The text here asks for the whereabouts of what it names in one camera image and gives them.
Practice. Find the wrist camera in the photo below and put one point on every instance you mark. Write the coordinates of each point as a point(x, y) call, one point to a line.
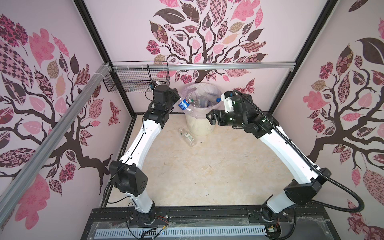
point(153, 84)
point(235, 103)

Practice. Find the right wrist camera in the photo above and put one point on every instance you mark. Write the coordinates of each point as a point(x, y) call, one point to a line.
point(235, 103)

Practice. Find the back aluminium frame rail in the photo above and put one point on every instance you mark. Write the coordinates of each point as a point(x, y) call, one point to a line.
point(220, 66)

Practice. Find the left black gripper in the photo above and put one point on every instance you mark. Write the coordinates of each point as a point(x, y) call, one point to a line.
point(175, 95)

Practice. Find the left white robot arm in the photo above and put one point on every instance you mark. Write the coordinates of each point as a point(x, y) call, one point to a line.
point(127, 174)

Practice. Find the Fiji red flower bottle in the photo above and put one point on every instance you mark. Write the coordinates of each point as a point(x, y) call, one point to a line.
point(212, 98)

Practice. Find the white slotted cable duct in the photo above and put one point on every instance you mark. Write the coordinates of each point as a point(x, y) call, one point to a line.
point(179, 232)

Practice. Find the black wire mesh basket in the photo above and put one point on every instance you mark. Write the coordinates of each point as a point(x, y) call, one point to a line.
point(135, 81)

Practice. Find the white ribbed trash bin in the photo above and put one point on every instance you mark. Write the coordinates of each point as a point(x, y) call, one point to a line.
point(199, 127)

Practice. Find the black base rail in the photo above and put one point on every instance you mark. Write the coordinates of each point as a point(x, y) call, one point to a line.
point(161, 215)

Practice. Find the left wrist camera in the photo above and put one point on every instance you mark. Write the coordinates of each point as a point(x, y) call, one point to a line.
point(153, 84)

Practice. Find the green label clear bottle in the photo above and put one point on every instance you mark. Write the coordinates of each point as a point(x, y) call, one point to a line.
point(187, 137)

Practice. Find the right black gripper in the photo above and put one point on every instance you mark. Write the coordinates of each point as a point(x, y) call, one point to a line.
point(220, 113)

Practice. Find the blue label blue cap bottle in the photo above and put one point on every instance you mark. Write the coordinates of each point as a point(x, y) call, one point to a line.
point(185, 104)

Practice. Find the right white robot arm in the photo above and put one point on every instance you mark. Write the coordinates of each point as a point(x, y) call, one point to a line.
point(306, 183)

